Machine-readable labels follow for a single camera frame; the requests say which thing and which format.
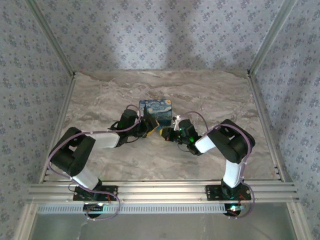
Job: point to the starry night print box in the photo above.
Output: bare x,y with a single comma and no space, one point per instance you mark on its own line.
160,110

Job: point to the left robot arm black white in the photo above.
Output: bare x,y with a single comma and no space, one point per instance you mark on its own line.
80,152

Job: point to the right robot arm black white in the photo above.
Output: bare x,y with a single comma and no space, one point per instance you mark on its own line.
232,147

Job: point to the right controller board green light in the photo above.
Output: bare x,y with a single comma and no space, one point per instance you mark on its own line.
233,208

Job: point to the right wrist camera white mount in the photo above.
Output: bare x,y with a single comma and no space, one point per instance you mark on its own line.
177,121

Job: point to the aluminium cross rail beam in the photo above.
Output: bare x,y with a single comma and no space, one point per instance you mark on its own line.
162,191

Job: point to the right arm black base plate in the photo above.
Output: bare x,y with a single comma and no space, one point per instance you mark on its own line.
213,192

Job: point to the aluminium table side rail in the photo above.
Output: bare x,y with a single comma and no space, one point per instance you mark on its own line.
262,112
63,112

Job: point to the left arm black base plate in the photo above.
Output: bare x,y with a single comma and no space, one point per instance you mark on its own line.
110,193

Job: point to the aluminium frame corner post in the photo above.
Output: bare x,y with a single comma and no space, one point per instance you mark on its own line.
51,37
271,37

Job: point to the aluminium frame leg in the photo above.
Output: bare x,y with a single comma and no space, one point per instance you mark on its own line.
297,222
25,222

